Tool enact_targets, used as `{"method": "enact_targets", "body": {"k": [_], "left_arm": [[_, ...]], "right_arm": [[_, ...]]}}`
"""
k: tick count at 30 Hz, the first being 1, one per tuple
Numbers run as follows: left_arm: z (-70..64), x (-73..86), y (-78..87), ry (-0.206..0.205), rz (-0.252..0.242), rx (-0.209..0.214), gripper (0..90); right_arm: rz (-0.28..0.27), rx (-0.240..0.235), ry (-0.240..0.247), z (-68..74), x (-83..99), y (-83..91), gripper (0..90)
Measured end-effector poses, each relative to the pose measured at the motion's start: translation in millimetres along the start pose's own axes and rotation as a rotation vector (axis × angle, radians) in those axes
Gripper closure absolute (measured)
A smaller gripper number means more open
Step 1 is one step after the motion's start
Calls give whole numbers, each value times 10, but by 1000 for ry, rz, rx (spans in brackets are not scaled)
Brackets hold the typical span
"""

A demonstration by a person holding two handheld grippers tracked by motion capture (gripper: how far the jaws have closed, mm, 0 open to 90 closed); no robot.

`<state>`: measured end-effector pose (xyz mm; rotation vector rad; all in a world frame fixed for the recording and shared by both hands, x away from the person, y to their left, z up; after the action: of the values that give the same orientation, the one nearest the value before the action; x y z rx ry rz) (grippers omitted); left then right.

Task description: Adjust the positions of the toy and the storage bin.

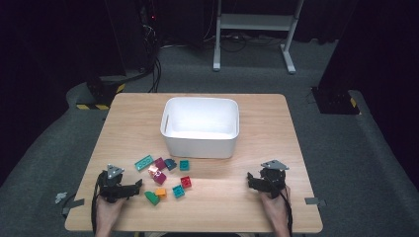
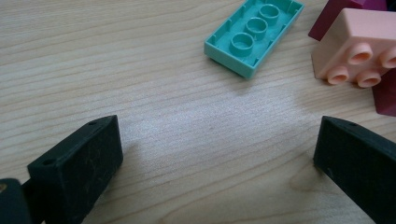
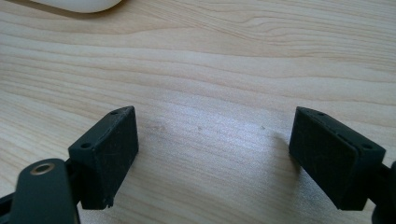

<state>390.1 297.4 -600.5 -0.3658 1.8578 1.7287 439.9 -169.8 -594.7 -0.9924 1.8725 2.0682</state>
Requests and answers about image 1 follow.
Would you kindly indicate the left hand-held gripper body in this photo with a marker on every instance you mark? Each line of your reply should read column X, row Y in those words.
column 112, row 189

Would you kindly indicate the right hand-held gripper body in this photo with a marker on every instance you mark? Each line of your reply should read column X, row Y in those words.
column 273, row 181

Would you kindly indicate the green brick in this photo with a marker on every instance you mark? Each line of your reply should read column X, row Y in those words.
column 151, row 197

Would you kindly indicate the teal long brick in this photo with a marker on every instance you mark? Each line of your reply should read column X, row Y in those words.
column 144, row 162

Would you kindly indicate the magenta brick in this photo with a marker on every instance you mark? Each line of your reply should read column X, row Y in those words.
column 160, row 163
column 160, row 178

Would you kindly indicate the dark blue brick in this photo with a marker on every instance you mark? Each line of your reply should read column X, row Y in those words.
column 170, row 164

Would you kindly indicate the red square brick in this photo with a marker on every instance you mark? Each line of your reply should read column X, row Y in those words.
column 186, row 181

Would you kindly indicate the white plastic bin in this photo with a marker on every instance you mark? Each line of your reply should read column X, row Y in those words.
column 201, row 115

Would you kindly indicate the person's left hand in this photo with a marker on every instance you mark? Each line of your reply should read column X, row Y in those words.
column 108, row 210

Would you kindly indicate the person's right hand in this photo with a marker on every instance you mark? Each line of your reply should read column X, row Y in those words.
column 273, row 207

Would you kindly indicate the orange square brick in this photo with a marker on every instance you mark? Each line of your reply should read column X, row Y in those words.
column 161, row 192

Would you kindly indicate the grey tape strip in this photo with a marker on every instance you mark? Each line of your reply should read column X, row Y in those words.
column 73, row 203
column 314, row 201

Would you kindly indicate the teal square brick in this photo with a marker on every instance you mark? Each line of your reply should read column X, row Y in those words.
column 178, row 191
column 184, row 165

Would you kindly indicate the small grey crumpled tape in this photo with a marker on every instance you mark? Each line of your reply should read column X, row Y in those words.
column 60, row 197

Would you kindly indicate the black base with yellow stripes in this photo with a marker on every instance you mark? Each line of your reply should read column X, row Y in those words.
column 99, row 94

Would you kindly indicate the black square base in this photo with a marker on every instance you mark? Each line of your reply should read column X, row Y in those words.
column 336, row 100

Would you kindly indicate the black curtain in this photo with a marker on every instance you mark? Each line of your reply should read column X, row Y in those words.
column 378, row 49
column 42, row 65

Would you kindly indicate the white metal stand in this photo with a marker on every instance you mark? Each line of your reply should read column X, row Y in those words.
column 255, row 22

